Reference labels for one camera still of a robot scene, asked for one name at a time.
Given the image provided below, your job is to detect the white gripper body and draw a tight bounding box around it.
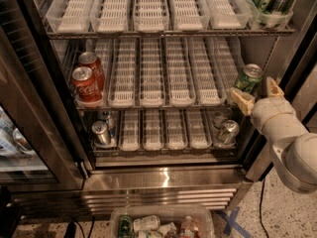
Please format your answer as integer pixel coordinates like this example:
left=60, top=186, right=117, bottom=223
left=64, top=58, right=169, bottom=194
left=251, top=97, right=308, bottom=140

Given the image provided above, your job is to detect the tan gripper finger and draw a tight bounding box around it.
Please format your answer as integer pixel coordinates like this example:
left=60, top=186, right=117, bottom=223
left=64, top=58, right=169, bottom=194
left=265, top=76, right=284, bottom=97
left=230, top=87, right=256, bottom=116

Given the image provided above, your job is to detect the top shelf tray three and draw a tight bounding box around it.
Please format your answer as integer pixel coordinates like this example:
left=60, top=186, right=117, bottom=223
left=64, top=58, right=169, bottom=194
left=133, top=0, right=169, bottom=32

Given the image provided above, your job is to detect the top shelf tray four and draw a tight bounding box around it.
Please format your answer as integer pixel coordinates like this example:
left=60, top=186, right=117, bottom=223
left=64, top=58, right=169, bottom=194
left=168, top=0, right=210, bottom=31

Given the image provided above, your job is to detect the rear silver can bottom right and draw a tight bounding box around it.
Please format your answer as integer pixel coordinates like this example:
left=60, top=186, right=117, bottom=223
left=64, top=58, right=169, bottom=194
left=212, top=107, right=233, bottom=129

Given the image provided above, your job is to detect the middle shelf tray four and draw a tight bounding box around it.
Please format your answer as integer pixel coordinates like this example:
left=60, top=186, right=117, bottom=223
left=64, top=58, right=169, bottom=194
left=164, top=38, right=196, bottom=107

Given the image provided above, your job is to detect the top shelf tray two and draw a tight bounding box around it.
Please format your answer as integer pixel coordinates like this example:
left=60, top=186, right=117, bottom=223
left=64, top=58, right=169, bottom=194
left=89, top=0, right=130, bottom=33

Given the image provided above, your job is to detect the silver can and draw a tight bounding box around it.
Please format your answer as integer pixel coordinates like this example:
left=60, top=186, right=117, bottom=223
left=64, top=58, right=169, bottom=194
left=92, top=120, right=111, bottom=145
left=212, top=107, right=233, bottom=129

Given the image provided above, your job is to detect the top shelf tray one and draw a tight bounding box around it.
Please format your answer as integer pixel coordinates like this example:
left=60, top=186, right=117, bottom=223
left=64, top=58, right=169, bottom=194
left=46, top=0, right=94, bottom=33

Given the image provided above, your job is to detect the front red cola can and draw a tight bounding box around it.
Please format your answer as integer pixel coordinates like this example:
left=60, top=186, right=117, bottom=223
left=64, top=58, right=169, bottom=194
left=72, top=66, right=102, bottom=102

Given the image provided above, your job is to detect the middle shelf tray one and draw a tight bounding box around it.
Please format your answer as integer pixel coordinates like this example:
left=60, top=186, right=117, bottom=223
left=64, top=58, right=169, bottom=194
left=75, top=40, right=113, bottom=108

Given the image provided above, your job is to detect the stainless steel fridge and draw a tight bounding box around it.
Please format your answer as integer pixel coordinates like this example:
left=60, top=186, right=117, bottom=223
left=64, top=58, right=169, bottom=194
left=12, top=0, right=316, bottom=218

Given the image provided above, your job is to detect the glass fridge door left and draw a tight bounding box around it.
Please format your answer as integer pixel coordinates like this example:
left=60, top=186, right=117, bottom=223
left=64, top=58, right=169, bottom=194
left=0, top=0, right=84, bottom=193

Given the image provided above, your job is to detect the top shelf tray six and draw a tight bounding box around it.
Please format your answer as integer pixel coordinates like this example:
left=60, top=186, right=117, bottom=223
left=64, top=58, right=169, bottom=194
left=245, top=0, right=293, bottom=30

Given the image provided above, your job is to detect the bottom shelf tray six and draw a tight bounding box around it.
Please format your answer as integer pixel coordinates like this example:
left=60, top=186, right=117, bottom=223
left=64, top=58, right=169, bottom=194
left=207, top=108, right=236, bottom=149

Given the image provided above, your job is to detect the middle shelf tray six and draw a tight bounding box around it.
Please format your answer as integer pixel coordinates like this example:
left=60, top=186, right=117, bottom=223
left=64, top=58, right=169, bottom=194
left=209, top=37, right=245, bottom=104

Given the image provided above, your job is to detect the top shelf tray five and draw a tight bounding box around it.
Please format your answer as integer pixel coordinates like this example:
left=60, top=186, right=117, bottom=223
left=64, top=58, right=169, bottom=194
left=206, top=0, right=251, bottom=30

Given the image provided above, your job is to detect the black cable right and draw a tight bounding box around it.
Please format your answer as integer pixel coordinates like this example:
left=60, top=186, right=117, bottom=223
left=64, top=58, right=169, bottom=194
left=258, top=178, right=270, bottom=238

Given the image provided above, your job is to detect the front silver can bottom left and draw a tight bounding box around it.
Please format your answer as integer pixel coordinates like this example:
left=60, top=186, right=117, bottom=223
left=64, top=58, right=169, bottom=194
left=92, top=120, right=111, bottom=145

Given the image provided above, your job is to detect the bottom shelf tray three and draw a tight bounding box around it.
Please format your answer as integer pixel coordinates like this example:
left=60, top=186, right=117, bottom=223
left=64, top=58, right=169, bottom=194
left=143, top=110, right=163, bottom=151

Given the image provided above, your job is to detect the bottom shelf tray five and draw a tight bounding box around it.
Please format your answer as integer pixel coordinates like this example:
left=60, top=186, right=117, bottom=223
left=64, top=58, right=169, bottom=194
left=186, top=109, right=212, bottom=149

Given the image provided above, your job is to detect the middle shelf tray two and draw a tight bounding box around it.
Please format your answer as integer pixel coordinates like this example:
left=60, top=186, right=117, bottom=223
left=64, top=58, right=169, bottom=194
left=108, top=39, right=136, bottom=108

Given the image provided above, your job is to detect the red bottle in bin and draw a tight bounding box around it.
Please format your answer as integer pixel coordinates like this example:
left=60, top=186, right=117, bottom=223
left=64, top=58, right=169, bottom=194
left=179, top=216, right=199, bottom=238

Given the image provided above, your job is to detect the middle shelf tray five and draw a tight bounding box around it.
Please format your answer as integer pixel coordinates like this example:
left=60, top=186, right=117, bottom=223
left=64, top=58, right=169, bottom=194
left=188, top=38, right=227, bottom=106

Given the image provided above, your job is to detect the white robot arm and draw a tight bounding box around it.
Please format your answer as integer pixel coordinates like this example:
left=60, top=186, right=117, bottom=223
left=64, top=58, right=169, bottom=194
left=230, top=76, right=317, bottom=193

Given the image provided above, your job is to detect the white bottle in bin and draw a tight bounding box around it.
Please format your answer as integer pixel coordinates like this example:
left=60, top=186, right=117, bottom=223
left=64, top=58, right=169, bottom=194
left=133, top=215, right=160, bottom=232

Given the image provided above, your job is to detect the clear plastic bin on floor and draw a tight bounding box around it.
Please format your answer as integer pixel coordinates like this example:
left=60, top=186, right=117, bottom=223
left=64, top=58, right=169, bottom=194
left=108, top=204, right=215, bottom=238

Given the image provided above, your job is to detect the red cola can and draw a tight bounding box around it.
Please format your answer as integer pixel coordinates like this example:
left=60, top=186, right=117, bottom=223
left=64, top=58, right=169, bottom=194
left=78, top=52, right=105, bottom=90
left=72, top=66, right=102, bottom=102

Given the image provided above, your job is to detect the shelf tray six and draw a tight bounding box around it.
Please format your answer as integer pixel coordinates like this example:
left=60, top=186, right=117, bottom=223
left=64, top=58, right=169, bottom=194
left=209, top=37, right=245, bottom=104
left=245, top=0, right=293, bottom=30
left=207, top=108, right=236, bottom=149

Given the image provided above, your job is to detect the rear blue can bottom left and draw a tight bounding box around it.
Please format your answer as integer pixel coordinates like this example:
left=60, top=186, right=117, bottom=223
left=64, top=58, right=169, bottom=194
left=97, top=110, right=116, bottom=138

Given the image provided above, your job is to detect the black cables left floor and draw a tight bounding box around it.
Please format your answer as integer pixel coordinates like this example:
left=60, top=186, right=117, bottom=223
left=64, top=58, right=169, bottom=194
left=62, top=216, right=97, bottom=238

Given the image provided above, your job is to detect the bottom shelf tray two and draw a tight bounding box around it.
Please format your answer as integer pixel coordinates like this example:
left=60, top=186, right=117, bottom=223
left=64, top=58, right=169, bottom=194
left=119, top=110, right=140, bottom=151

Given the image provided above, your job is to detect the shelf tray five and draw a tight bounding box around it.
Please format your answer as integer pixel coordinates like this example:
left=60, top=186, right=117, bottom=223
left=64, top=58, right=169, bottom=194
left=188, top=38, right=227, bottom=106
left=186, top=109, right=212, bottom=149
left=206, top=0, right=251, bottom=30

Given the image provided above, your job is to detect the shelf tray three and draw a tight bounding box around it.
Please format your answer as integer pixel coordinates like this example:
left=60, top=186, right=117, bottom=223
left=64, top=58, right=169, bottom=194
left=143, top=110, right=163, bottom=151
left=140, top=38, right=165, bottom=107
left=133, top=0, right=169, bottom=32

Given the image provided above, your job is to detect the bottom shelf tray one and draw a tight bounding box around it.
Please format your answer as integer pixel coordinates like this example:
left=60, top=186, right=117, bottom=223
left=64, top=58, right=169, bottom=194
left=93, top=110, right=121, bottom=150

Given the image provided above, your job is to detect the green soda can shelf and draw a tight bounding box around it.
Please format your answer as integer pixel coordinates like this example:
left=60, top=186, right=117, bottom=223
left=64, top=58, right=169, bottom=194
left=234, top=63, right=264, bottom=94

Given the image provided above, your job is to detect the shelf tray four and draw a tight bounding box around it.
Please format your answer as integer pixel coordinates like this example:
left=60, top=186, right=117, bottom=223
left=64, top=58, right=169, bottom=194
left=165, top=109, right=187, bottom=150
left=164, top=38, right=196, bottom=107
left=168, top=0, right=210, bottom=31

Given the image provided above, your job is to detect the green can in bin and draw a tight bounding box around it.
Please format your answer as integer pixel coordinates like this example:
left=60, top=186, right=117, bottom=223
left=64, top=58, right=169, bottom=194
left=118, top=215, right=133, bottom=238

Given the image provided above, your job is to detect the front silver-green can bottom right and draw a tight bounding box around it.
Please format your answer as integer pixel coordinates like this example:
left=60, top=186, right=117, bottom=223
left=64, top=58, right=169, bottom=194
left=217, top=120, right=240, bottom=145

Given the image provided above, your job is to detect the shelf tray one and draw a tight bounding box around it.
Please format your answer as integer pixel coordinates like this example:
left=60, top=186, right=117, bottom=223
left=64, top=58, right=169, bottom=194
left=75, top=40, right=113, bottom=108
left=46, top=0, right=94, bottom=33
left=93, top=110, right=121, bottom=150

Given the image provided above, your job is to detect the rear red cola can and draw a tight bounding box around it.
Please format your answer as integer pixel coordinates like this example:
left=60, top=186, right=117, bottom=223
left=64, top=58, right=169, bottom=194
left=78, top=52, right=105, bottom=90

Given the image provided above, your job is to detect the shelf tray two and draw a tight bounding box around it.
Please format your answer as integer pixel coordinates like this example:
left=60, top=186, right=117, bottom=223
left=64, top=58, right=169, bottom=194
left=89, top=0, right=130, bottom=33
left=119, top=110, right=140, bottom=151
left=108, top=39, right=136, bottom=108

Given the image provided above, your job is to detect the bottom shelf tray four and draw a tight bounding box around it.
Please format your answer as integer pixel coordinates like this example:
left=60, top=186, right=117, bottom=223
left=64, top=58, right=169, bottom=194
left=165, top=109, right=187, bottom=150

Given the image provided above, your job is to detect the middle shelf tray three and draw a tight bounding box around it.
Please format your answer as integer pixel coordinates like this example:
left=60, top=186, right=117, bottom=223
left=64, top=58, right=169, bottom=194
left=140, top=38, right=165, bottom=107

